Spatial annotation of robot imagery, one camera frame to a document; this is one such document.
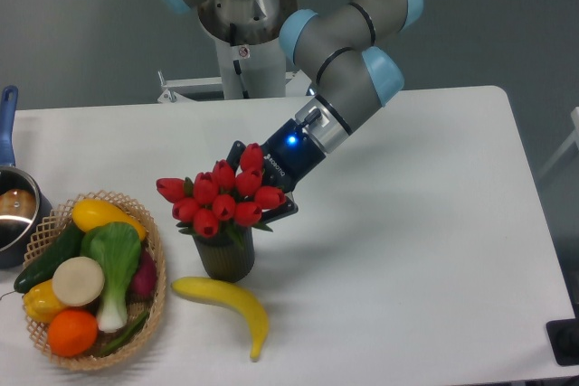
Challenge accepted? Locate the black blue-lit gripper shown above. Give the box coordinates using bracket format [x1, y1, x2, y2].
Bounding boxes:
[225, 119, 326, 225]

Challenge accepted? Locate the red tulip bouquet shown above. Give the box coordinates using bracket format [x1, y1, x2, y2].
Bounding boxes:
[156, 143, 286, 238]

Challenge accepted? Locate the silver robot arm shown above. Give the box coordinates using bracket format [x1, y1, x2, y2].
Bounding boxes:
[164, 0, 423, 193]

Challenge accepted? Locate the dark ribbed vase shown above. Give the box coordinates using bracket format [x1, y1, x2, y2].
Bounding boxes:
[193, 229, 255, 283]

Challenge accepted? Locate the yellow banana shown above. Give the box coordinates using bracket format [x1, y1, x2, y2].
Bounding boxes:
[171, 277, 270, 362]

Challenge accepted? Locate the purple red onion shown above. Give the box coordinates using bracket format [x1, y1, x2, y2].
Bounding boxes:
[129, 249, 157, 297]

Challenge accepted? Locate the green bok choy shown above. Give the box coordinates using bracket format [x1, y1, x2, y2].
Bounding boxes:
[81, 222, 141, 334]

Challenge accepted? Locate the yellow squash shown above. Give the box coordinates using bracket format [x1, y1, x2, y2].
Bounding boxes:
[71, 199, 147, 241]

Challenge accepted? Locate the green bean pod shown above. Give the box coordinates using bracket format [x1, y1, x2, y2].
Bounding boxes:
[96, 311, 149, 357]

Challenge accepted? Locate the dark green cucumber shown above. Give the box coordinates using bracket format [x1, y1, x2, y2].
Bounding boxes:
[14, 222, 84, 294]

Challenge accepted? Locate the cream round disc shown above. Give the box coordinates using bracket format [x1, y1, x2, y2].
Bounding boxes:
[52, 257, 105, 307]

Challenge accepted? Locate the woven wicker basket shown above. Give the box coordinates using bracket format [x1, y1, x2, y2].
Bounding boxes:
[24, 191, 166, 371]

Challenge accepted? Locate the blue saucepan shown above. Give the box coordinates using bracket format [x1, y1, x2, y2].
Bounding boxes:
[1, 85, 52, 269]

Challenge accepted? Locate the orange fruit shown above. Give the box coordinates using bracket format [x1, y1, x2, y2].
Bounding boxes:
[47, 309, 99, 357]

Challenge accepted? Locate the yellow bell pepper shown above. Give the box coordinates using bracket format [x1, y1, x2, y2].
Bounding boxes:
[23, 279, 68, 324]

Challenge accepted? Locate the black device at edge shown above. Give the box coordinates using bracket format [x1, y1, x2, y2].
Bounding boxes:
[546, 318, 578, 366]

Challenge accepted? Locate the white metal base frame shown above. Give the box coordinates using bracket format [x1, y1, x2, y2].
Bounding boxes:
[157, 69, 315, 103]

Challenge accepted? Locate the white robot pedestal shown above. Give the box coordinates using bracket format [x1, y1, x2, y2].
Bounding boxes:
[214, 39, 286, 99]

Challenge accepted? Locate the white frame at right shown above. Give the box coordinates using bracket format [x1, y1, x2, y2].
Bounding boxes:
[540, 107, 578, 178]

